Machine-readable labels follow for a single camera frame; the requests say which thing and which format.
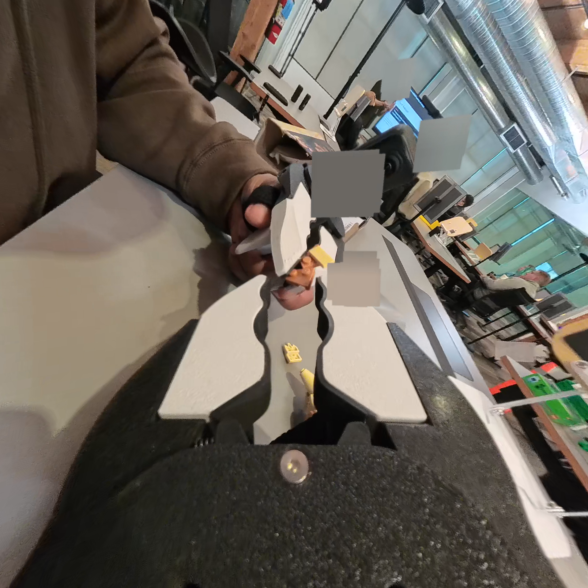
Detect brown and tan brick piece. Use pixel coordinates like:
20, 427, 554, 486
287, 246, 334, 295

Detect grey desk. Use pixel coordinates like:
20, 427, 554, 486
0, 94, 492, 588

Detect white board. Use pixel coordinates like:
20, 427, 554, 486
448, 377, 575, 559

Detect person's left forearm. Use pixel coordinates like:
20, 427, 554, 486
92, 0, 278, 228

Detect person's brown zip hoodie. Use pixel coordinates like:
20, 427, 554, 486
0, 0, 111, 245

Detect tan wooden chair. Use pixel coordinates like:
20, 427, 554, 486
439, 216, 478, 238

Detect silver ventilation duct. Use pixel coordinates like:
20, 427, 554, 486
443, 0, 579, 198

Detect wood-edged table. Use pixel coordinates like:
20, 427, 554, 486
411, 216, 471, 283

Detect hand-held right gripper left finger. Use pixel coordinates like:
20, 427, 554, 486
157, 275, 272, 435

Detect long yellow brick piece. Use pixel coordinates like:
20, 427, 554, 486
299, 367, 319, 416

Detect black office chair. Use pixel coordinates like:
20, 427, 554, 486
149, 0, 262, 115

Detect cardboard box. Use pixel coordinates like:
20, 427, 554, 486
254, 117, 341, 162

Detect lit computer monitor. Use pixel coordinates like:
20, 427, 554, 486
372, 89, 430, 134

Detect person's left hand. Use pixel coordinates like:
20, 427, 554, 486
229, 177, 319, 312

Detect red fire extinguisher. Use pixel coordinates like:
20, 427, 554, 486
266, 0, 295, 45

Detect wooden pillar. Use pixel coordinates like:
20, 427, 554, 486
230, 0, 282, 83

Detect green brick pieces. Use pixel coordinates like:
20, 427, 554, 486
524, 372, 588, 428

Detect black stand pole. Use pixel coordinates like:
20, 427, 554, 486
324, 0, 412, 119

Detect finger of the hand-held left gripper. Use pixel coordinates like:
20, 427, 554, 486
270, 184, 314, 277
307, 217, 346, 259

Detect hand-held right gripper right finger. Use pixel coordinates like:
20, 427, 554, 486
316, 280, 431, 424

